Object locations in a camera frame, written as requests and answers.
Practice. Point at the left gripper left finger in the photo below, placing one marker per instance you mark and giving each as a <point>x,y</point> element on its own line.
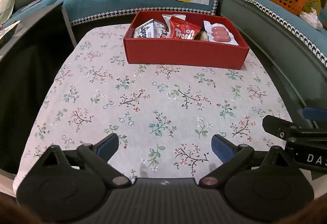
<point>96,158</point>

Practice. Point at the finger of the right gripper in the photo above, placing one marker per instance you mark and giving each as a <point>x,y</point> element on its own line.
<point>315,114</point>
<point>280,128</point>

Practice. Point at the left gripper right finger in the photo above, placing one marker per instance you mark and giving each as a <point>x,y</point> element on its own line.
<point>233,157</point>

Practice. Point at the pink sausage pack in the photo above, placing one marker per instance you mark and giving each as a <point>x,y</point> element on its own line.
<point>219,33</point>

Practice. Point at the round white rice cake pack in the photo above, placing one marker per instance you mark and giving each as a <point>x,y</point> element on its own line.
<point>202,36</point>

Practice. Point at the white Kaprons wafer pack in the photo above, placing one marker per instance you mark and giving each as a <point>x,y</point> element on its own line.
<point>146,30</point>

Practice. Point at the white cartoon snack packet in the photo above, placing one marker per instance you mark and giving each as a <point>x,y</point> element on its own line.
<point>161,30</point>

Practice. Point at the red Trolli candy bag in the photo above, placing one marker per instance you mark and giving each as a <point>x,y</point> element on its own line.
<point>182,29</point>

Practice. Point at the green sofa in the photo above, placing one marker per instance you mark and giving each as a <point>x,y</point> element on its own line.
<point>296,48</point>

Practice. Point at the floral tablecloth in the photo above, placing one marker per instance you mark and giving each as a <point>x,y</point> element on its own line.
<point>164,115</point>

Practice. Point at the crumpled white tissue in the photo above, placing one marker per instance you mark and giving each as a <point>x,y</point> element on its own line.
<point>312,19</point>

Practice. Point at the red cardboard box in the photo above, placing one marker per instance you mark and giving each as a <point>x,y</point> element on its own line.
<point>184,52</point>

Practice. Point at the white papers on side table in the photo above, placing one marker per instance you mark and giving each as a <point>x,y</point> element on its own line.
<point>7,33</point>

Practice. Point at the white cloth on sofa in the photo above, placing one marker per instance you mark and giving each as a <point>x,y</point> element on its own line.
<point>6,9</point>

